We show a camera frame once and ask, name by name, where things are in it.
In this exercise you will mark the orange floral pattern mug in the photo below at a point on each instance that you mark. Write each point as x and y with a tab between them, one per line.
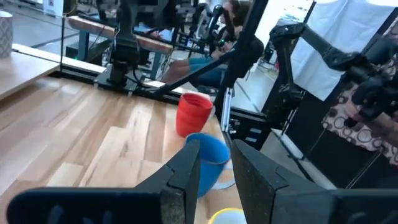
227	219

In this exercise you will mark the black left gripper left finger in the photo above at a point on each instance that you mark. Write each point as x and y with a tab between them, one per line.
140	205

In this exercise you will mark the wooden workbench with blue legs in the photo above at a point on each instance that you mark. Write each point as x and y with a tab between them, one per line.
102	29

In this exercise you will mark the silver aluminium bracket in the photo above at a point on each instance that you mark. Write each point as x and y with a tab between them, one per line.
227	109

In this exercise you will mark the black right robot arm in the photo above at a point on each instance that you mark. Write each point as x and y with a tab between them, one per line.
126	49

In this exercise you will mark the white bin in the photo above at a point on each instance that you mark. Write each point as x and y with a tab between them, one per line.
53	7

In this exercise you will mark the blue and white mug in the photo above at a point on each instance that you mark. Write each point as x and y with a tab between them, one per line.
213	155

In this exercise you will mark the red mug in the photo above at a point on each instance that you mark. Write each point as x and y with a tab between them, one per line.
192	115

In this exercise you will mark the grey white diamond pattern mug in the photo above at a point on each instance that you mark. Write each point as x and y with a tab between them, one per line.
5	34

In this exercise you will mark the white cloth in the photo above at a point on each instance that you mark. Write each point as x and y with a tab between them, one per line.
335	31

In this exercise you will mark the wooden shelf with black frame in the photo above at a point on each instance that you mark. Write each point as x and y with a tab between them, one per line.
18	71

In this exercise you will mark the person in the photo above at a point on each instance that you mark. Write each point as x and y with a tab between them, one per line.
360	137
202	63

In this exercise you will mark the person's hand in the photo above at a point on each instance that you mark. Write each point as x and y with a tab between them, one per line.
353	112

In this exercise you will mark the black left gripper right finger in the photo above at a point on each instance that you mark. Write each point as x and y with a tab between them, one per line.
286	202

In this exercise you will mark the black office chair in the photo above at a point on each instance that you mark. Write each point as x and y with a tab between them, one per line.
256	51

